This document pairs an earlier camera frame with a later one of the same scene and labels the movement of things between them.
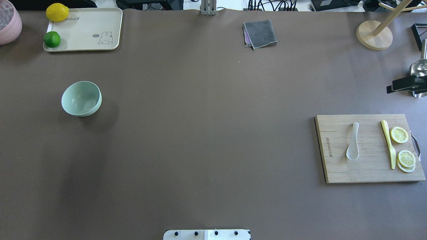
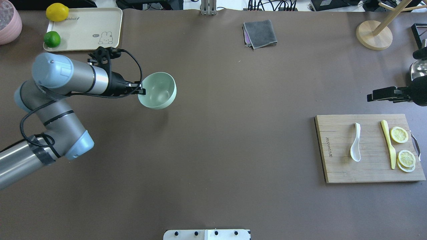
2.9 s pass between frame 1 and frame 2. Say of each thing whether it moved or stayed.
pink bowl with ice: stayed
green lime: stayed
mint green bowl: moved
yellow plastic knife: stayed
